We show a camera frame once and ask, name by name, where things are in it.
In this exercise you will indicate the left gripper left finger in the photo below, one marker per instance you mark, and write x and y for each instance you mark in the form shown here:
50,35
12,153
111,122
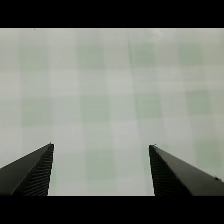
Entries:
30,173

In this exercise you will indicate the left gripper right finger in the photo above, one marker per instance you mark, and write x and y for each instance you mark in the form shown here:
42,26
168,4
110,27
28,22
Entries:
176,176

